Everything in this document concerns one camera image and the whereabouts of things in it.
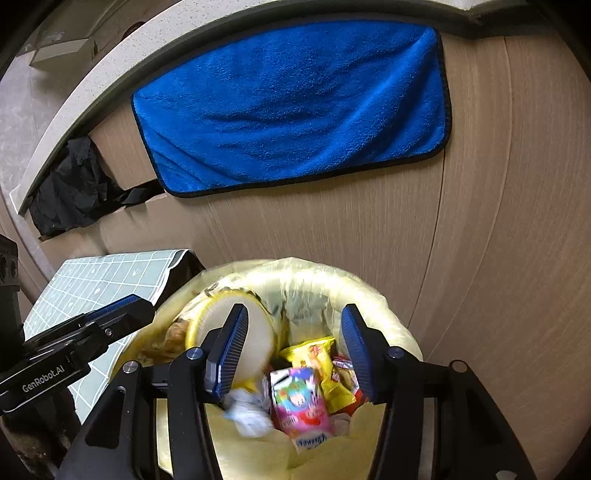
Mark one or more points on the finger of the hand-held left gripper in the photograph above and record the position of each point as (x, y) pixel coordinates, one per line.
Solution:
(134, 318)
(115, 307)

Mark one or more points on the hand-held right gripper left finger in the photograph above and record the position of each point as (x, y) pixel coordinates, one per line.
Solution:
(226, 350)

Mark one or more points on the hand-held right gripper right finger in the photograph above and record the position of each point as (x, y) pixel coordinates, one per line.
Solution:
(362, 355)

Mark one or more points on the yellow snack wrapper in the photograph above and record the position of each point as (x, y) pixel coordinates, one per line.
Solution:
(314, 364)

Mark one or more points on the white paper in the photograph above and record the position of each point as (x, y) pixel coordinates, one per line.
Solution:
(247, 413)

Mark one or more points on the pink white tissue packet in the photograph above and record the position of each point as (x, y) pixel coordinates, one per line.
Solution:
(300, 406)

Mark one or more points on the waste bin with yellow liner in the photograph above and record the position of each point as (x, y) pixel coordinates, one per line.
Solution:
(323, 281)

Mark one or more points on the white bowl yellow rim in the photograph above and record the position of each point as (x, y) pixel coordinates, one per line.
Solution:
(261, 341)

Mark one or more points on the black fabric bag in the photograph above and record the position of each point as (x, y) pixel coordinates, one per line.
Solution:
(69, 194)

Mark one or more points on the blue towel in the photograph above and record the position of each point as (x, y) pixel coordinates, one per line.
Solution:
(286, 115)

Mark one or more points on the steel range hood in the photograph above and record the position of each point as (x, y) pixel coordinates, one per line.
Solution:
(60, 53)

